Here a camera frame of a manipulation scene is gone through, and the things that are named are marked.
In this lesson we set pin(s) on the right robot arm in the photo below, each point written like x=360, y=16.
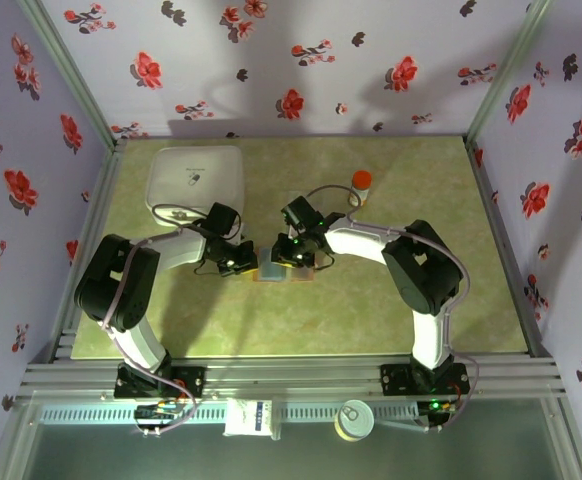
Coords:
x=421, y=265

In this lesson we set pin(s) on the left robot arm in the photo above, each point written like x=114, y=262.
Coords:
x=111, y=280

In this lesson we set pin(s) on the white pill case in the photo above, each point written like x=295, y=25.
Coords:
x=196, y=170

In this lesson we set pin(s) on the orange cap pill bottle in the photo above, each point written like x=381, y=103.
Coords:
x=362, y=179

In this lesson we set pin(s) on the white paper packet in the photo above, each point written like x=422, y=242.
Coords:
x=243, y=417

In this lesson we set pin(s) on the tin can with pull tab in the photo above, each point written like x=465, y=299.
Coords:
x=353, y=420

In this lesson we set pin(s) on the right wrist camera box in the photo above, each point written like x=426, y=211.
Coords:
x=291, y=231

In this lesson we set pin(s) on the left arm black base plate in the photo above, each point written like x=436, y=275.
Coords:
x=191, y=380

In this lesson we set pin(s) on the aluminium frame cross rail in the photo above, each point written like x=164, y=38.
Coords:
x=291, y=377

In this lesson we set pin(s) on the aluminium side rail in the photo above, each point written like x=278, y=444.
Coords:
x=481, y=175
x=103, y=190

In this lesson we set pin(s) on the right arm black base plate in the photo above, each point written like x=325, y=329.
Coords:
x=396, y=380

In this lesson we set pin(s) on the aluminium corner post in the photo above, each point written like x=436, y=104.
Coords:
x=503, y=75
x=75, y=75

